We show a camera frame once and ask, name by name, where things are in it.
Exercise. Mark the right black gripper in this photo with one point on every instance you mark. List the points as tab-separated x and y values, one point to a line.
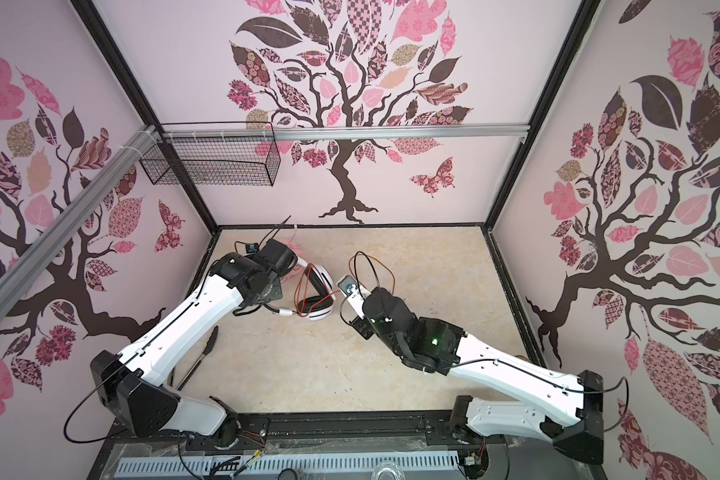
366	315

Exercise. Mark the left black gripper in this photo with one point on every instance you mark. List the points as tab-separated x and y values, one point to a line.
285	258

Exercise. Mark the white black headphones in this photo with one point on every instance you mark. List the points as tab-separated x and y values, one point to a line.
314	296

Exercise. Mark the pink headphones with cable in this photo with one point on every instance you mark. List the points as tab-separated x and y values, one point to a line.
291	246

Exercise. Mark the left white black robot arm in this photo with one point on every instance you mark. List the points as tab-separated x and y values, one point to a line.
132	383

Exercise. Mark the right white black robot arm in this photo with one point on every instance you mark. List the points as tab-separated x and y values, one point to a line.
564	410

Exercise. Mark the black tongs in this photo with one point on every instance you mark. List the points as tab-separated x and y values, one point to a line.
208	349

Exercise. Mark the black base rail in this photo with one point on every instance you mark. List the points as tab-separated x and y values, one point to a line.
496	457

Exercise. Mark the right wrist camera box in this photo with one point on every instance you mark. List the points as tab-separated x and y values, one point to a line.
354	293

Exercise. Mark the black wire mesh basket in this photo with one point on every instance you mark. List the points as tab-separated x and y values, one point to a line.
234	153

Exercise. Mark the back aluminium rail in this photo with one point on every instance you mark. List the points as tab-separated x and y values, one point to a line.
349	133

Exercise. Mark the aluminium rail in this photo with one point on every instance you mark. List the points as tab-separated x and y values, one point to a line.
349	133
20	278

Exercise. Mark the white slotted cable duct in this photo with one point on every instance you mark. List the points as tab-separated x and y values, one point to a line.
318	466

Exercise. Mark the left aluminium rail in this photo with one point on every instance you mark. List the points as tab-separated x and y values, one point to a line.
20	278

